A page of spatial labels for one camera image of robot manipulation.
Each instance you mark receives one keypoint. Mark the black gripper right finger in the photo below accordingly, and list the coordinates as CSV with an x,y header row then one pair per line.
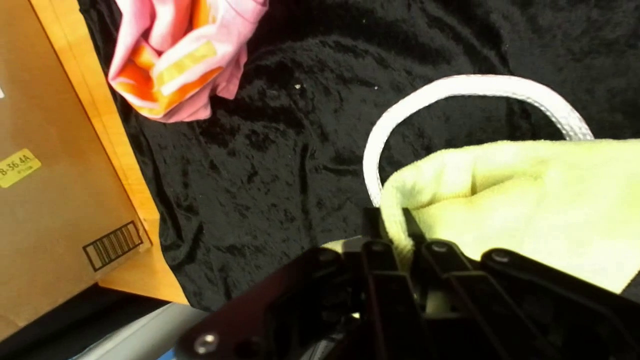
x,y
520,313

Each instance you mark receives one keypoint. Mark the cardboard box with white label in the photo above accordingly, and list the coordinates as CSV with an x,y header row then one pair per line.
x,y
53,200

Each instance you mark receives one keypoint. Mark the black velvet tablecloth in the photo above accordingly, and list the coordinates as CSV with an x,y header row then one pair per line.
x,y
267,187

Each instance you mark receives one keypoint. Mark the yellow microfiber cloth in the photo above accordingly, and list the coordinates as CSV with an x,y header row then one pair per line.
x,y
532,200

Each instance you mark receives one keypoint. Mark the pink cloth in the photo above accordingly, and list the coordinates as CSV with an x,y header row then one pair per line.
x,y
180,60

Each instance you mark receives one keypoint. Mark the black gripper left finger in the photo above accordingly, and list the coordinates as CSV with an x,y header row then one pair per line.
x,y
320,300

